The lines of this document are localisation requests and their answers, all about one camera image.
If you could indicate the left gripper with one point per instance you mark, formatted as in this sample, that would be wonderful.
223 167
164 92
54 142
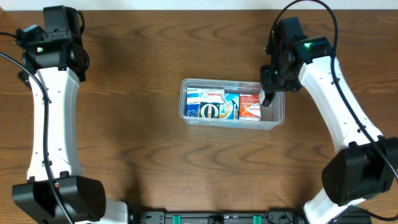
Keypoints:
50 35

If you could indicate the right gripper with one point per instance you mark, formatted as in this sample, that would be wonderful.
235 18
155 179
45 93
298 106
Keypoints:
268 83

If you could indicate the red medicine box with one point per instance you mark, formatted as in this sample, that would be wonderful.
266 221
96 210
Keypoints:
249 107

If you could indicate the blue Kool Fever box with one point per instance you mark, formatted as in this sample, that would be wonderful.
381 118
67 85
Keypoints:
228 110

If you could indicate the green Zam-Buk box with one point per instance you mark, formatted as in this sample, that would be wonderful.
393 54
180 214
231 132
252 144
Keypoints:
209 110

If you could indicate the white Panadol box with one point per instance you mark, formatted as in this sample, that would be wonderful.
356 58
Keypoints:
208 95

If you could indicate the dark bottle white cap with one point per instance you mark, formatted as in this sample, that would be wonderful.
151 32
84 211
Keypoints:
266 98

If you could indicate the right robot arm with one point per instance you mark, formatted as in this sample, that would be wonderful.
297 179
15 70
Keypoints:
365 161

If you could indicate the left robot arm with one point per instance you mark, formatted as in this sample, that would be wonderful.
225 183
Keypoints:
53 65

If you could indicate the clear plastic container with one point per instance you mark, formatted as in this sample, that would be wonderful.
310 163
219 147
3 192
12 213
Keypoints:
271 116

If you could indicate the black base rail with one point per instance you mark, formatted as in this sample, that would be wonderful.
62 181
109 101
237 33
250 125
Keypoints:
268 217

